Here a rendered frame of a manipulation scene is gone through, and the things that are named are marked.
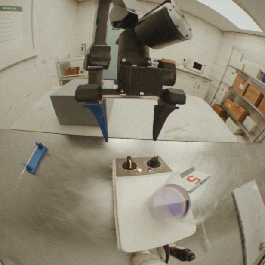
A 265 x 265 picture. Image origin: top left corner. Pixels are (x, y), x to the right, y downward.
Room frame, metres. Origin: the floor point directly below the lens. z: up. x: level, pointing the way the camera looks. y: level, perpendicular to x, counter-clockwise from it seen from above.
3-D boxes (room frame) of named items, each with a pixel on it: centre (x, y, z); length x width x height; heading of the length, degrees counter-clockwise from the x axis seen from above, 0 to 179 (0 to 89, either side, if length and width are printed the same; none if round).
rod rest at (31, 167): (0.09, 0.28, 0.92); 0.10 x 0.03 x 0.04; 4
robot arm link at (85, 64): (0.39, 0.16, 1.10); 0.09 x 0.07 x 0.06; 130
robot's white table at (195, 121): (0.48, 0.03, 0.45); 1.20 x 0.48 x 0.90; 97
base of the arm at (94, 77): (0.39, 0.17, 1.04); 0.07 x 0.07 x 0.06; 10
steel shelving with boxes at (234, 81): (1.53, -2.07, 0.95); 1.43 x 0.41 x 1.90; 7
